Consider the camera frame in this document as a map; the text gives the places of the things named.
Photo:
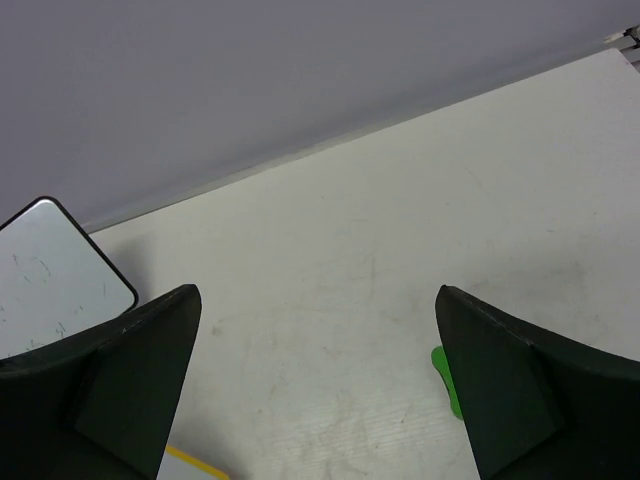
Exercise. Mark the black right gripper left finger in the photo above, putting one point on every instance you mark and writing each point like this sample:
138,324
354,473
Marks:
100,404

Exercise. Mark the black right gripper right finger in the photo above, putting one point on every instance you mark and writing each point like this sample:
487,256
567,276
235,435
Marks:
536,404

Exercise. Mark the yellow framed whiteboard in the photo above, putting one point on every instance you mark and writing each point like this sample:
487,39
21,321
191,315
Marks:
177,465

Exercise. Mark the green whiteboard eraser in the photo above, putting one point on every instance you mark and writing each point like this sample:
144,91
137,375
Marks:
441,365

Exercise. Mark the black framed whiteboard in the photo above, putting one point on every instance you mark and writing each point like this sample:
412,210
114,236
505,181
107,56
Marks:
55,280

